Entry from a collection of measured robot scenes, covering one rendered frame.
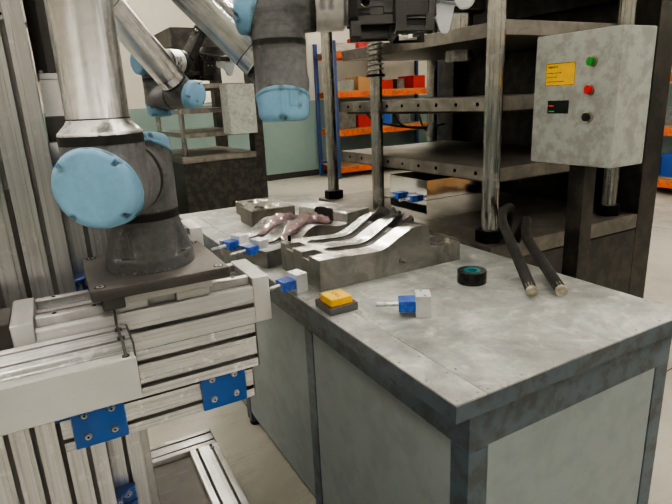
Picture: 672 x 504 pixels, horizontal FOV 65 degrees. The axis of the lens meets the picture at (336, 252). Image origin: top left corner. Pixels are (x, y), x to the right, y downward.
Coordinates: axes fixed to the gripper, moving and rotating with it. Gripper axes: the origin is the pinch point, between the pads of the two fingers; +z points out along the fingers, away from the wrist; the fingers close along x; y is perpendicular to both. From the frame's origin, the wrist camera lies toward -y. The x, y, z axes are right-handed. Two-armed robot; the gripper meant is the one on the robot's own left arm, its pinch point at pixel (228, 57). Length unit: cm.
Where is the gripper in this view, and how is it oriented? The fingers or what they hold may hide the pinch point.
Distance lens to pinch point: 192.7
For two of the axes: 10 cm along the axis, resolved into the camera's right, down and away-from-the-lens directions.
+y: -0.7, 9.3, 3.5
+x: 8.1, 2.6, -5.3
